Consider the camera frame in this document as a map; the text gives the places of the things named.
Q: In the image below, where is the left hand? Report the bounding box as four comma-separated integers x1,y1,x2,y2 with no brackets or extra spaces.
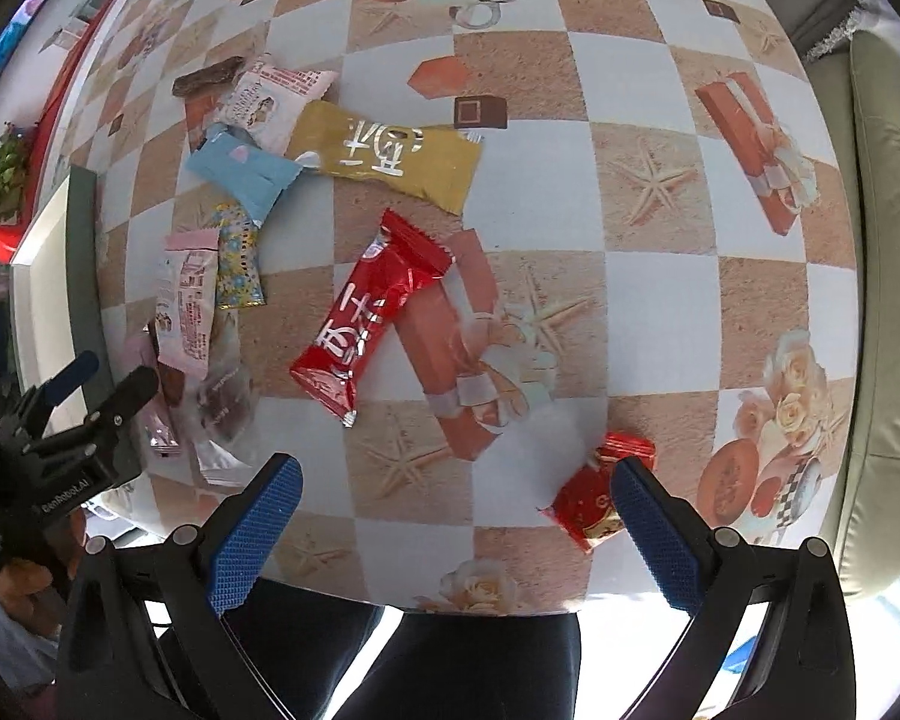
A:
0,509,86,637

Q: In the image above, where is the red long wafer packet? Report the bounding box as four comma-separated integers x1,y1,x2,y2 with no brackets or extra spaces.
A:
289,210,453,427

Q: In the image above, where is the white tray green rim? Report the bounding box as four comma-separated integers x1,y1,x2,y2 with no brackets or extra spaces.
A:
11,166,113,433

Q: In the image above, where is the gold snack packet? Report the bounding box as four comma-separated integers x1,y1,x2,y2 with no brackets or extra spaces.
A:
284,101,482,216

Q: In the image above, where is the dark candy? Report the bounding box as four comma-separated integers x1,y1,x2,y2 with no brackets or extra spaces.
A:
176,310,256,476

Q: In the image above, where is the green potted plant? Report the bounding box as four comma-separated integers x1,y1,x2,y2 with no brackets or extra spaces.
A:
0,122,32,231

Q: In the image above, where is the pink white biscuit packet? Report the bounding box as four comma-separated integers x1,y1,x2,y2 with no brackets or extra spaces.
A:
215,54,340,156

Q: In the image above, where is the floral gold candy packet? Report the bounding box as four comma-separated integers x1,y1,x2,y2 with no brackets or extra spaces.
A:
211,202,266,310

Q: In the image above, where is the pink wafer packet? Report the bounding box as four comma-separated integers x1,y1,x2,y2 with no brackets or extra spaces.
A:
154,227,219,380

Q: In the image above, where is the light blue snack packet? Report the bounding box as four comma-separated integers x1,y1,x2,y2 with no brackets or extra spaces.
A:
187,124,304,227

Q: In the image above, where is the red plastic stool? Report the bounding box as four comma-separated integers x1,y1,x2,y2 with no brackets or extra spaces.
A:
0,223,27,265

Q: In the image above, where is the green armchair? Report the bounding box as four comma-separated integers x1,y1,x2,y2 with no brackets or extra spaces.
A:
827,32,900,596

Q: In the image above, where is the small red gold candy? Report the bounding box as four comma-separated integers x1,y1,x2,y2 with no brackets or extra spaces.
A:
541,433,656,554

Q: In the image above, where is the brown chocolate bar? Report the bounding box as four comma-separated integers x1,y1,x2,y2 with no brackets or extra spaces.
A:
172,55,245,99

